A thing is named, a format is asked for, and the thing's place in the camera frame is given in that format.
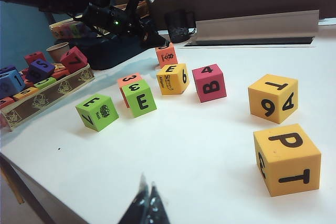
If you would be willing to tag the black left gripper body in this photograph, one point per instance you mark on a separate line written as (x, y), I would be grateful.
(115, 22)

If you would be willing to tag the yellow foam block number 3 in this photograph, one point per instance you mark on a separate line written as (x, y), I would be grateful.
(288, 161)

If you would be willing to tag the brown paper cup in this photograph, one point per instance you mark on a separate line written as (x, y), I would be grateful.
(56, 51)

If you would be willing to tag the salmon foam block number 2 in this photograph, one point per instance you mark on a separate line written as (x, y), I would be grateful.
(161, 61)

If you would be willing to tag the orange foam block number 5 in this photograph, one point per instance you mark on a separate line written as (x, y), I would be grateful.
(26, 93)

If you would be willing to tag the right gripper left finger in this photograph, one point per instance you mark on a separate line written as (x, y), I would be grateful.
(136, 211)

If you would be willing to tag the red foam block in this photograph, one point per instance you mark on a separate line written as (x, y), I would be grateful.
(31, 60)

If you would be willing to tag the blue foam block number 1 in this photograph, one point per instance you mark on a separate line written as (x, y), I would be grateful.
(19, 87)

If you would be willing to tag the purple foam block letter S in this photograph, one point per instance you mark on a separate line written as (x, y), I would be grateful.
(34, 74)

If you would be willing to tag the salmon foam block letter Y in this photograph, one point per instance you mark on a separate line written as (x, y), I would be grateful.
(122, 82)

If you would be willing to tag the yellow foam block number 9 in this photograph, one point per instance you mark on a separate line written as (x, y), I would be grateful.
(256, 95)

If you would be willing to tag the green foam block letter D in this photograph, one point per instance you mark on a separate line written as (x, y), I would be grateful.
(131, 103)

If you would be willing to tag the yellow foam block alligator print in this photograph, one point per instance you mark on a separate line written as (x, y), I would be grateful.
(177, 87)

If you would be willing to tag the red foam block number 7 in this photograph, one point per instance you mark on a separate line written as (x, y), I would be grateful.
(80, 65)

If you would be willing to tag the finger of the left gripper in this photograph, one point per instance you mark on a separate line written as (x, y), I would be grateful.
(156, 40)

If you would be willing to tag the black mug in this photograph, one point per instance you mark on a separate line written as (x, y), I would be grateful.
(178, 24)

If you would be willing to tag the green foam block number 7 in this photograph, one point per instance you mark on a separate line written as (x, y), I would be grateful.
(107, 123)

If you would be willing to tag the brown gold patterned block tray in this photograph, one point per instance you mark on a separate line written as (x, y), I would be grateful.
(47, 98)

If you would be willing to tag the green foam block letter C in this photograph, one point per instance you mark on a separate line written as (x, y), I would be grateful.
(44, 83)

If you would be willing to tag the pink foam block letter B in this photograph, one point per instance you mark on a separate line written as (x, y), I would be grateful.
(199, 77)

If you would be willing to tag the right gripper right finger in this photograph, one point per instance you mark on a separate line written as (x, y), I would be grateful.
(157, 211)

